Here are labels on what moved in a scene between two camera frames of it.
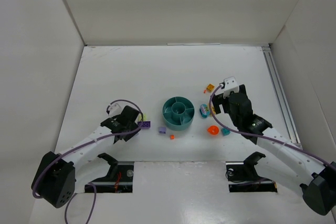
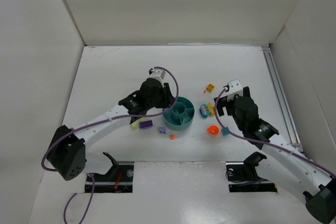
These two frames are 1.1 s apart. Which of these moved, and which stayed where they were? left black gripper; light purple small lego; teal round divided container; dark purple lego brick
Moved: left black gripper
Stayed: teal round divided container; light purple small lego; dark purple lego brick
